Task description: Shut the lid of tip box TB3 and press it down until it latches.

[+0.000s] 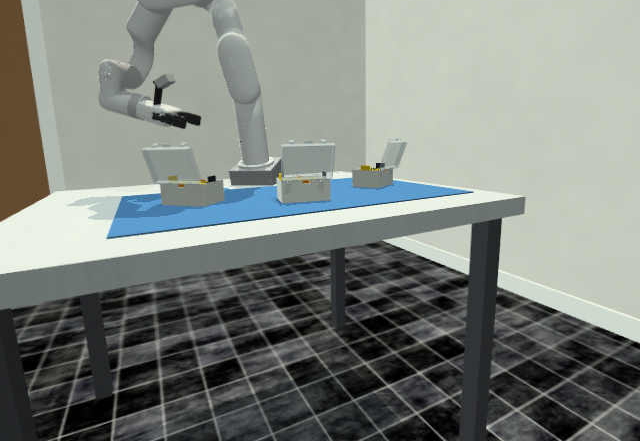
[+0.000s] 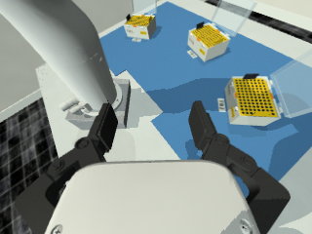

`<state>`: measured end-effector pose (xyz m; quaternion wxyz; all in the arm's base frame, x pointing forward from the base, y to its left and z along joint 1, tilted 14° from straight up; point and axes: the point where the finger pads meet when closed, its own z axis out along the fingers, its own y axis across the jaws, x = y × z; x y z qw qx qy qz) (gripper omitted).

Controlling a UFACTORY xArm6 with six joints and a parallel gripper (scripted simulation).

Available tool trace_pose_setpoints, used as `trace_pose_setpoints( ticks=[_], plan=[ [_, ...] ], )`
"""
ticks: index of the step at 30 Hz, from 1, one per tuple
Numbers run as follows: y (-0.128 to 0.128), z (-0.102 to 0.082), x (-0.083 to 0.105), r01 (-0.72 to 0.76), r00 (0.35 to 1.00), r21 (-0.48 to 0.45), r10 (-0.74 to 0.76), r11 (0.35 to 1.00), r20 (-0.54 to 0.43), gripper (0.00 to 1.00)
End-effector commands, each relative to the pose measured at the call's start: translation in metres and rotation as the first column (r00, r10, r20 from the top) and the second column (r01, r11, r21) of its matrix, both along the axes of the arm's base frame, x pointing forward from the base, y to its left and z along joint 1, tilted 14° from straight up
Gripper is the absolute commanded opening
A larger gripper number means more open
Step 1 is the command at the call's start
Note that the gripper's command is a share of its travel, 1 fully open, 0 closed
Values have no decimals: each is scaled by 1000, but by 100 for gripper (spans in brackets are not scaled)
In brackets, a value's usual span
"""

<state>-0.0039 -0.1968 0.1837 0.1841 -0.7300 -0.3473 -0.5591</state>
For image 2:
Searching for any blue bench mat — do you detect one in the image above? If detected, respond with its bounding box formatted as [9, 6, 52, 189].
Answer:
[99, 1, 312, 181]

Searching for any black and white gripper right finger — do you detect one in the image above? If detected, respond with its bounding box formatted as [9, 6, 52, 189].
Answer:
[188, 100, 291, 234]

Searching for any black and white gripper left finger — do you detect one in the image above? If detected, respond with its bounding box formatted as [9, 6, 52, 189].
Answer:
[15, 103, 118, 234]

